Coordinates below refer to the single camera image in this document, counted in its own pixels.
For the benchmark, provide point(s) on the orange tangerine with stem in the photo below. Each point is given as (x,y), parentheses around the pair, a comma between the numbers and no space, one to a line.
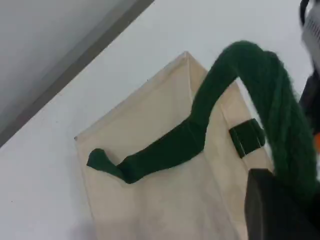
(318,140)

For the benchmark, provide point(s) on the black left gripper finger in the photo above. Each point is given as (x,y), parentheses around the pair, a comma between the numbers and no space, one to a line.
(282,212)

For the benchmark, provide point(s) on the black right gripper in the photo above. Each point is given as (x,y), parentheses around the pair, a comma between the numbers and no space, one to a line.
(312,100)

